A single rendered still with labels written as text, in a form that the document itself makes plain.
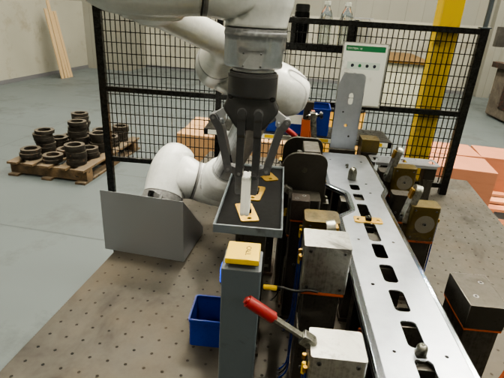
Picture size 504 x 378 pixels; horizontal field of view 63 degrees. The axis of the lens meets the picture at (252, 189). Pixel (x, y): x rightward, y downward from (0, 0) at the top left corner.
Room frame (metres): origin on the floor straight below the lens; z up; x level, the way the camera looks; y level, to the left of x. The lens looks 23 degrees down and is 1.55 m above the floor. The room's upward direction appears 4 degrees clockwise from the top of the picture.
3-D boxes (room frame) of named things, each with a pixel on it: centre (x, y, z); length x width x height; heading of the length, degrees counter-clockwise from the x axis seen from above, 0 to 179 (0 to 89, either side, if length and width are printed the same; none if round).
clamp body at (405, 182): (1.50, -0.60, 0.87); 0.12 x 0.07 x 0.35; 87
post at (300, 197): (1.02, -0.13, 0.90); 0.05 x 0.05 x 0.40; 87
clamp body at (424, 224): (1.15, -0.55, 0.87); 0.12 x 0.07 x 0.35; 87
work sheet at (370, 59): (2.11, -0.51, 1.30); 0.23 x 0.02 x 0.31; 87
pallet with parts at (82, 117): (4.11, 1.85, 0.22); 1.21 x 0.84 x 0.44; 169
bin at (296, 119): (2.01, -0.20, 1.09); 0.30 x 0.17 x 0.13; 84
